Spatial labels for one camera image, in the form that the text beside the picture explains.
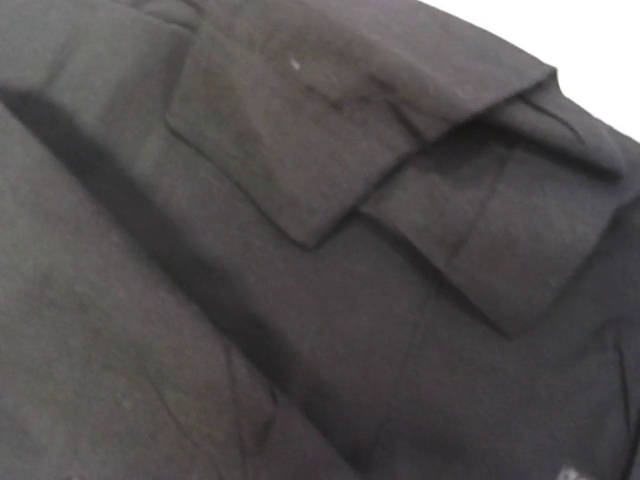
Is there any black long sleeve shirt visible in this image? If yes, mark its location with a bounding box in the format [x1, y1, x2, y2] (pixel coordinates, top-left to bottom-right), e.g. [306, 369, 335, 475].
[1, 1, 639, 479]

